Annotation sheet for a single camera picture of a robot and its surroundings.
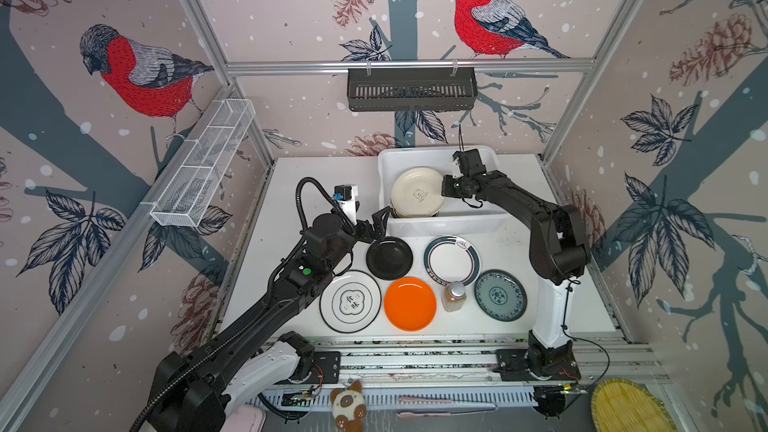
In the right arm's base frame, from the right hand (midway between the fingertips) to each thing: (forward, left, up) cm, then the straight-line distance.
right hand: (442, 189), depth 100 cm
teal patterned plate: (-32, -16, -10) cm, 37 cm away
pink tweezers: (-61, +11, -6) cm, 62 cm away
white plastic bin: (-15, -9, +6) cm, 18 cm away
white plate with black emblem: (-36, +28, -8) cm, 46 cm away
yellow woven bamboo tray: (-56, -39, -10) cm, 69 cm away
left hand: (-22, +20, +19) cm, 35 cm away
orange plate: (-36, +10, -9) cm, 38 cm away
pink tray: (-63, +46, -5) cm, 78 cm away
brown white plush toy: (-60, +24, -6) cm, 65 cm away
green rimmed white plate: (-21, -2, -10) cm, 23 cm away
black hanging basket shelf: (+29, +11, +21) cm, 37 cm away
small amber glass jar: (-36, -1, 0) cm, 36 cm away
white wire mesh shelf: (-25, +65, +23) cm, 74 cm away
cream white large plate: (-1, +8, -2) cm, 9 cm away
